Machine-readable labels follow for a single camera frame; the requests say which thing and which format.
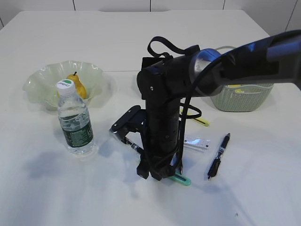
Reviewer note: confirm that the clear plastic ruler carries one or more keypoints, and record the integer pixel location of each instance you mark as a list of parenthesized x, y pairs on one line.
[(197, 143)]

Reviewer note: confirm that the blue black pen right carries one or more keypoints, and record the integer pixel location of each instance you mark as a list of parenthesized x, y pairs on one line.
[(217, 160)]

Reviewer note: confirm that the black square pen holder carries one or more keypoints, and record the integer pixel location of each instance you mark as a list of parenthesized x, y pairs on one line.
[(149, 61)]

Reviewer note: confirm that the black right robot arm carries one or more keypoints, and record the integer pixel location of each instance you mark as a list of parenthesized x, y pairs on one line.
[(168, 86)]

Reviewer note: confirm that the yellow utility knife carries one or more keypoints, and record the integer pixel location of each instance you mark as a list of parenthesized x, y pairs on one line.
[(199, 120)]

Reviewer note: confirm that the yellow pear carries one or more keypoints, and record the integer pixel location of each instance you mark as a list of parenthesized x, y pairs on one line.
[(70, 84)]

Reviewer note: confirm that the clear plastic water bottle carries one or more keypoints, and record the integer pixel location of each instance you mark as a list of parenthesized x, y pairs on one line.
[(74, 118)]

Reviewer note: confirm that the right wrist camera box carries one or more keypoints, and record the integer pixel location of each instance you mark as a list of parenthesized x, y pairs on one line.
[(131, 121)]

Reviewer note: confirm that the black pen left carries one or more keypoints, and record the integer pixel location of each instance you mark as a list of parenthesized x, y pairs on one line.
[(133, 145)]

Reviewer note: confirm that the green woven plastic basket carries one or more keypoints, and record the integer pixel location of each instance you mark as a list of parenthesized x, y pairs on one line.
[(253, 97)]

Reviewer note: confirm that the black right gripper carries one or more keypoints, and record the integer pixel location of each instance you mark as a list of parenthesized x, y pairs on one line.
[(159, 156)]

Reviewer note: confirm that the teal utility knife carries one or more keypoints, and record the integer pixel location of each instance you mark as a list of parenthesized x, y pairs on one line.
[(181, 180)]

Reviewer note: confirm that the green wavy glass plate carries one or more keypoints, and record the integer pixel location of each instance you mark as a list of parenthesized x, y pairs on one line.
[(53, 81)]

